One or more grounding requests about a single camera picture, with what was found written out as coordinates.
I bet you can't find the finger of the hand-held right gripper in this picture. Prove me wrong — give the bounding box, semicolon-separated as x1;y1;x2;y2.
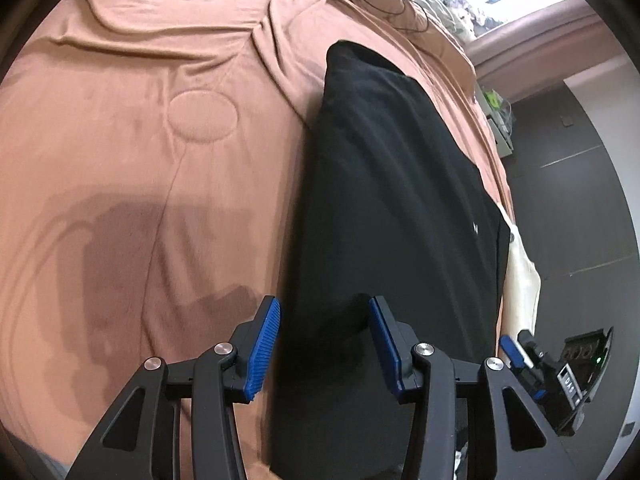
499;329;548;372
520;362;557;405

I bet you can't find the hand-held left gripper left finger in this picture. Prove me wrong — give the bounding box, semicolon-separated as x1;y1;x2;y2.
65;295;283;480

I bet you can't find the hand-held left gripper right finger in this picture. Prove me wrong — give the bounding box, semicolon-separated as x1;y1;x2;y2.
367;295;581;480

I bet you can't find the black garment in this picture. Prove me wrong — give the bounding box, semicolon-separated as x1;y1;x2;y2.
267;40;512;480

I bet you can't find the cream cloth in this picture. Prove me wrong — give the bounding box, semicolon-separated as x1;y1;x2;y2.
499;204;544;352

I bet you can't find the orange bed sheet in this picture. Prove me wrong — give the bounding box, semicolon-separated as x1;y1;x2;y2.
0;0;516;480

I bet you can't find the white drawer box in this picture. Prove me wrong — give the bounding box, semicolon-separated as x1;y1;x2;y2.
481;85;516;161

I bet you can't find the pink curtain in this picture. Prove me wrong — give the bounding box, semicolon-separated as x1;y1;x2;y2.
465;2;628;103

